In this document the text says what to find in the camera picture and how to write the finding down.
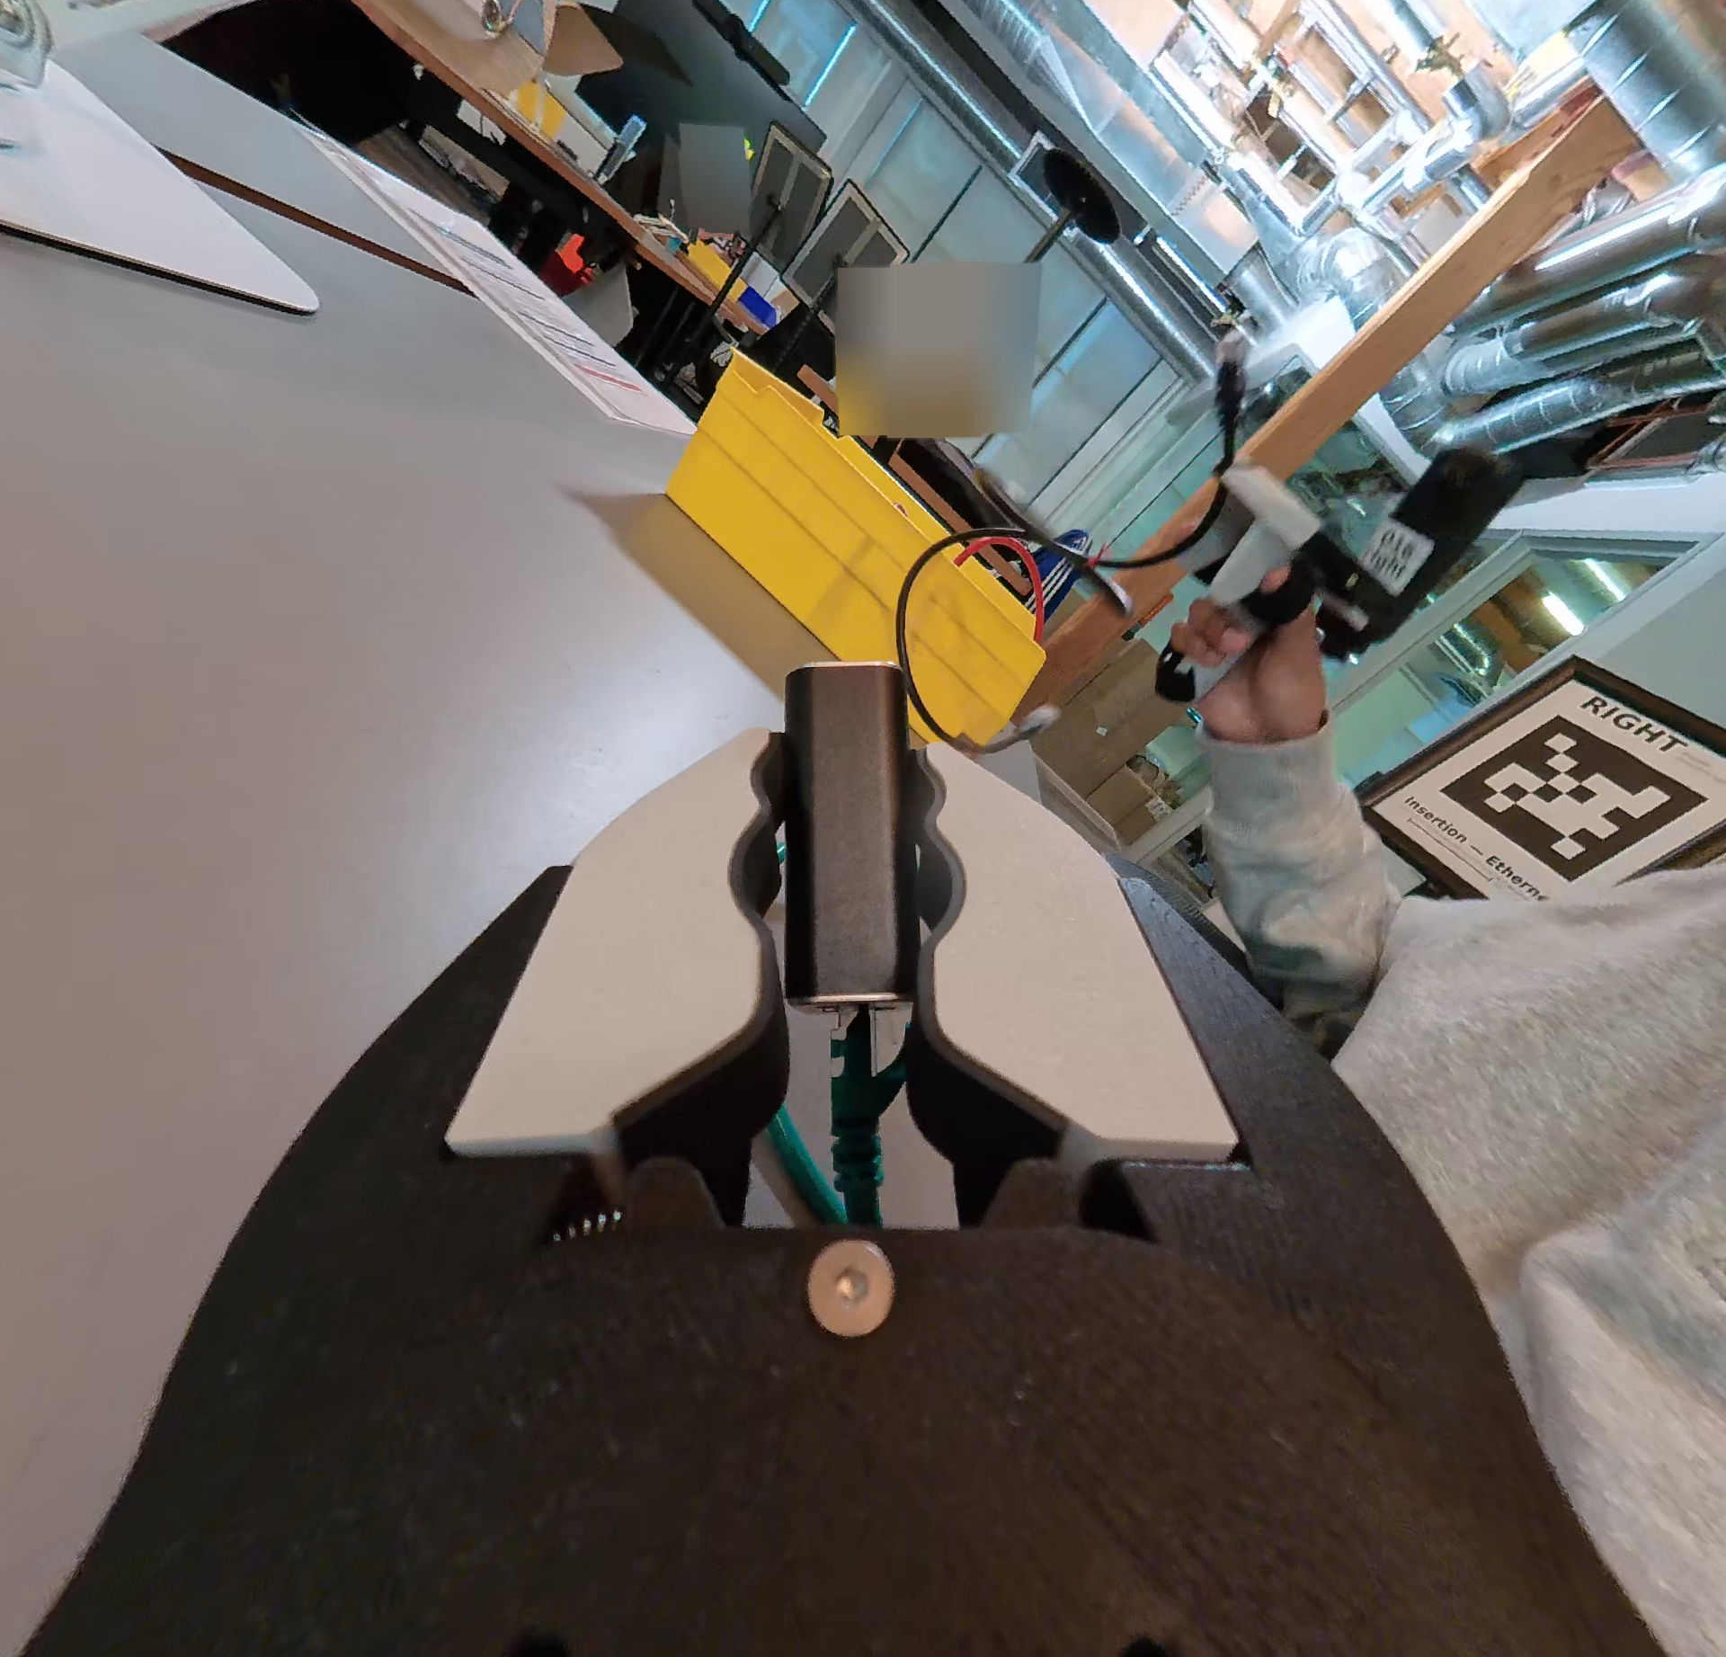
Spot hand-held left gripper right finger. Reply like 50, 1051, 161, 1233
904, 740, 1238, 1196

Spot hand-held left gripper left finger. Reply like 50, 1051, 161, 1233
446, 726, 795, 1196

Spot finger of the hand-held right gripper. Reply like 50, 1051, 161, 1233
1220, 461, 1322, 548
1200, 524, 1287, 607

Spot black ethernet cable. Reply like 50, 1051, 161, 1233
897, 335, 1252, 751

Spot red ethernet cable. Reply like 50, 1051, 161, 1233
955, 542, 1047, 640

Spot green ethernet cable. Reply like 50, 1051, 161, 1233
755, 1005, 907, 1232

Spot black ethernet splitter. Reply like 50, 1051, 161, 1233
780, 663, 907, 1012

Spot yellow plastic bin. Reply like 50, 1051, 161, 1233
668, 347, 1047, 748

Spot person's right forearm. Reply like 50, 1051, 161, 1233
1193, 720, 1410, 1012

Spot person's right hand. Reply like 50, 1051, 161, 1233
1165, 600, 1332, 747

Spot blue white striped object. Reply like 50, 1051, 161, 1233
1031, 528, 1101, 629

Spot wooden beam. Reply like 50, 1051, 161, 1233
1046, 94, 1653, 687

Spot cardboard boxes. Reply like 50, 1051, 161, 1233
1039, 646, 1217, 851

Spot framed black white marker sign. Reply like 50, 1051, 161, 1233
1353, 659, 1726, 903

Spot black disc lamp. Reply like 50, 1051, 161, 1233
1036, 155, 1123, 266

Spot silver ventilation ducts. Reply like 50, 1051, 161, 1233
862, 0, 1726, 472

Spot printed paper sheet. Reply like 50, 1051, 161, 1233
302, 133, 694, 437

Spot black monitor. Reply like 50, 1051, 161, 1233
579, 0, 830, 155

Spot wooden workbench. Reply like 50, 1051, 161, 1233
323, 0, 837, 378

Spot white metal stand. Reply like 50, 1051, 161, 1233
0, 0, 324, 317

